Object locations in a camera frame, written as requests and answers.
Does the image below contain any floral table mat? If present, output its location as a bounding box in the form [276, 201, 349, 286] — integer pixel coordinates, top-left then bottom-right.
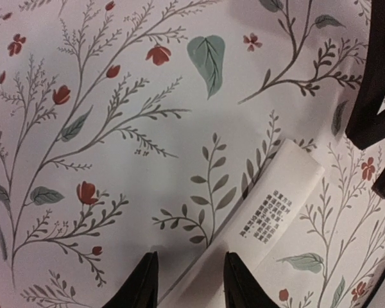
[0, 1, 385, 307]

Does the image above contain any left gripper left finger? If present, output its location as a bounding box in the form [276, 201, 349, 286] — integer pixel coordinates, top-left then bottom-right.
[103, 252, 159, 308]

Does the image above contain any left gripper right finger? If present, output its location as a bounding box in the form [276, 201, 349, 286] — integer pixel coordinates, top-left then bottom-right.
[223, 252, 279, 308]

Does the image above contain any white remote control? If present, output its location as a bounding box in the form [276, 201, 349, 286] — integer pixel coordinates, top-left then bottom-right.
[352, 261, 385, 308]

